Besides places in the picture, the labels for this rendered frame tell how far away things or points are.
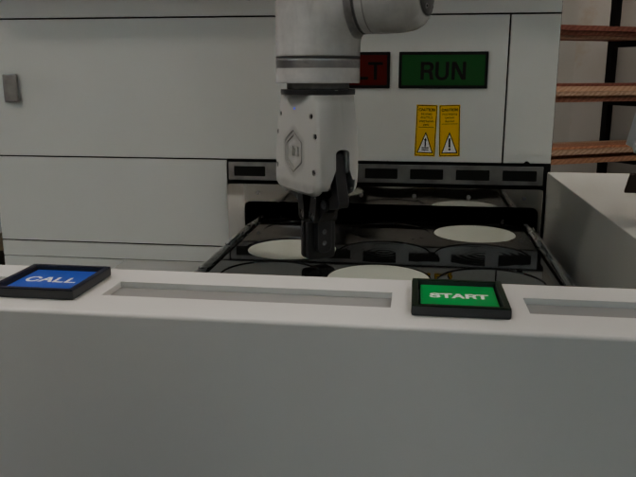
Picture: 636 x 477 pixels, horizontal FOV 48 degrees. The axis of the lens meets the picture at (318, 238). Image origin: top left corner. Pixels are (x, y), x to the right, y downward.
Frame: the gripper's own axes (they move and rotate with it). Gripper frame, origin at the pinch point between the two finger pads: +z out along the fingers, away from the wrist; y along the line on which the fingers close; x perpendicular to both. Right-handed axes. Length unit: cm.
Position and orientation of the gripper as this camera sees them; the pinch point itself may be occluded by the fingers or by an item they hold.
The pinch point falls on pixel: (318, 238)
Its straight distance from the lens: 74.8
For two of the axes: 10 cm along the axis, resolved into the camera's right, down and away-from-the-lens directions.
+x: 8.8, -1.1, 4.6
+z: 0.0, 9.7, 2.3
